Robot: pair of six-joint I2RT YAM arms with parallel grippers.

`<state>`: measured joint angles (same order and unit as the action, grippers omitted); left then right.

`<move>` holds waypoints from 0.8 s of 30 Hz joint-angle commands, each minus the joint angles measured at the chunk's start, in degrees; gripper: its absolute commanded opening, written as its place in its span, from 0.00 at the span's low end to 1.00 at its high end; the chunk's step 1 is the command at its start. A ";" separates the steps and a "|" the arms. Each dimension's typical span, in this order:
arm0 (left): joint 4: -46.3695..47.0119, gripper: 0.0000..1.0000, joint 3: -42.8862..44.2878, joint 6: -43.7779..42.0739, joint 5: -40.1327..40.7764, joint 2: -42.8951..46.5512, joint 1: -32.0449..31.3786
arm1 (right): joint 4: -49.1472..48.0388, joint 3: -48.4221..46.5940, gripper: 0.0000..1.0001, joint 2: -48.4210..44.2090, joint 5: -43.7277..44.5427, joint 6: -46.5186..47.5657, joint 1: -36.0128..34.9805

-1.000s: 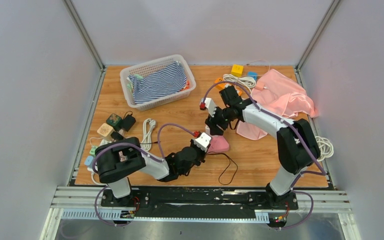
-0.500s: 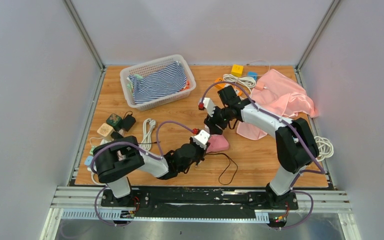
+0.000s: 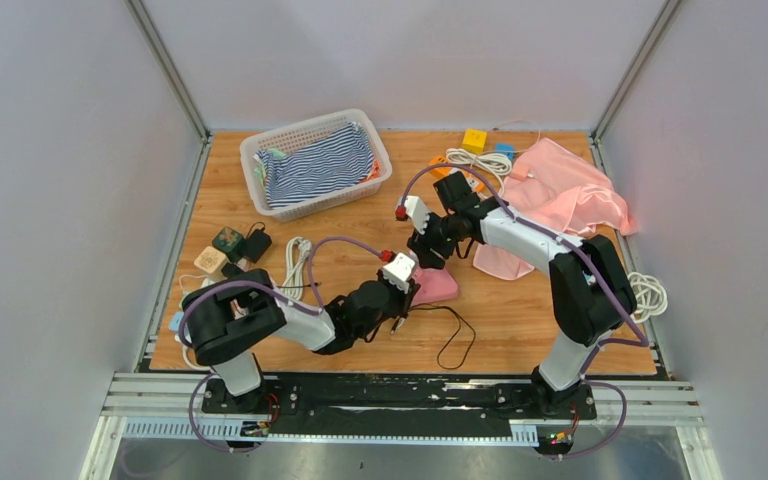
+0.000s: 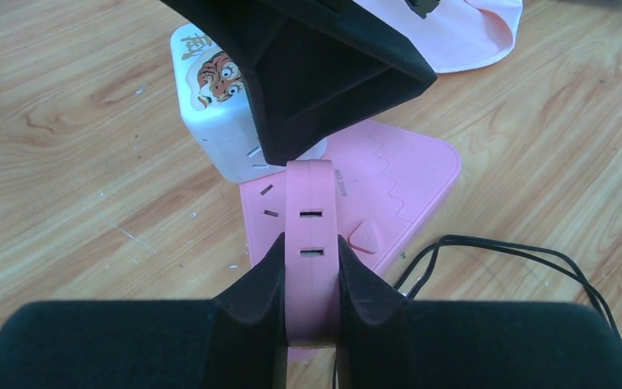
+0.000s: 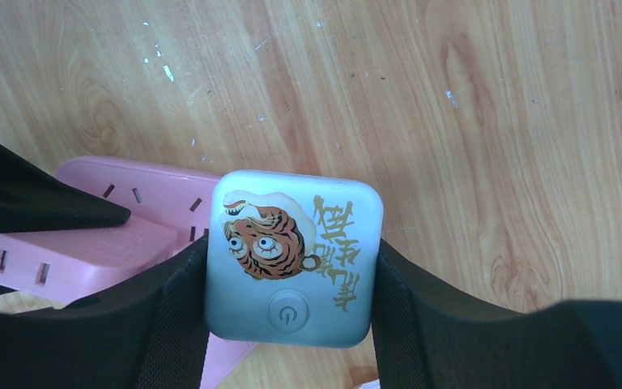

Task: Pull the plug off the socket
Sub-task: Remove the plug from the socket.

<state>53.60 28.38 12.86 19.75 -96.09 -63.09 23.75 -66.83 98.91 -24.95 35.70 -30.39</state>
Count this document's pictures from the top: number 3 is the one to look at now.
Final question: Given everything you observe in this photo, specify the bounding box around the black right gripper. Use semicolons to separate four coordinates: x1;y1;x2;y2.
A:
409;211;462;273

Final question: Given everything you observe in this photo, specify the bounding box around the pink triangular socket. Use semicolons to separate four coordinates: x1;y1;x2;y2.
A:
412;268;459;306

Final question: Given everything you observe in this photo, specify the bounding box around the orange USB power strip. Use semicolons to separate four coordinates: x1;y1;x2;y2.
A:
429;156;485;194

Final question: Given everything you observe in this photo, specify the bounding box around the pink USB charger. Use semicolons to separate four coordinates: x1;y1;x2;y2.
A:
508;164;533;182

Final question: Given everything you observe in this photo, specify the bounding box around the yellow cube socket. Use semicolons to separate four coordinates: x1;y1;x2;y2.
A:
461;128;488;155

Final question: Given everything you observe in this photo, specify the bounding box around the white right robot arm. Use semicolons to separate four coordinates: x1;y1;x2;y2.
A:
395;167;637;418

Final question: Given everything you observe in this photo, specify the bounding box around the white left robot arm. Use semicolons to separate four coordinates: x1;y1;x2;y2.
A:
178;268;419;413

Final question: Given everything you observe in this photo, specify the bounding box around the dark green cube socket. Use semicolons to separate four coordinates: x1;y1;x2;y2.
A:
211;226;246;264

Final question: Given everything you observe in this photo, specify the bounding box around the beige cube socket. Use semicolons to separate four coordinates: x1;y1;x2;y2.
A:
193;246;229;282

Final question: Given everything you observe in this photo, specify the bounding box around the light blue plug adapter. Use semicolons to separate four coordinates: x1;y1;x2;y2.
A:
168;311;184;332

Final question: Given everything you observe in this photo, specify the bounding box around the pink cloth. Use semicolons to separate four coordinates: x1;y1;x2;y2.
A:
473;138;638;281

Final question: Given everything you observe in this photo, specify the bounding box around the blue striped cloth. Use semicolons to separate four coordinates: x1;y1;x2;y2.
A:
254;122;380;209

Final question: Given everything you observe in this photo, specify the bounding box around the black power adapter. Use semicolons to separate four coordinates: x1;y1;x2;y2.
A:
243;222;272;263

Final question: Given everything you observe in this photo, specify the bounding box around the white plastic basket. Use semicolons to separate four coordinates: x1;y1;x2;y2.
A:
239;109;393;222

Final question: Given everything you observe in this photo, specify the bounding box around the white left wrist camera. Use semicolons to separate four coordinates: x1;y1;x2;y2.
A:
380;253;417;293

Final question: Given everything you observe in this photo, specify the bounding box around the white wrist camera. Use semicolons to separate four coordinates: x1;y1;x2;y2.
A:
380;253;417;293
400;195;431;235

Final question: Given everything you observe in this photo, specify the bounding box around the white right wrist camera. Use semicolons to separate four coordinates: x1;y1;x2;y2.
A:
400;195;431;235

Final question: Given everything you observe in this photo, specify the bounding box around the black adapter cable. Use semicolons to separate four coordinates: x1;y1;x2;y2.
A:
390;303;478;372

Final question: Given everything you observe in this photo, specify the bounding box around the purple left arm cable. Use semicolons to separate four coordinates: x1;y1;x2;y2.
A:
177;237;396;455

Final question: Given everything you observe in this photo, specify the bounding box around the white coiled power cord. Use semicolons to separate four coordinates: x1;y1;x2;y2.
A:
445;146;514;197

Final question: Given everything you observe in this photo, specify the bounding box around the white bundled cord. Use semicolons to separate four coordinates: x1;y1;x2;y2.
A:
280;237;314;301

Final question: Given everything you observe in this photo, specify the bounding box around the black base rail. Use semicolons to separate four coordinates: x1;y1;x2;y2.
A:
196;372;597;438

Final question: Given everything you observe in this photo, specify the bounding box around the white cord near yellow socket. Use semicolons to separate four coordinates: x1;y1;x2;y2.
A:
627;271;670;325

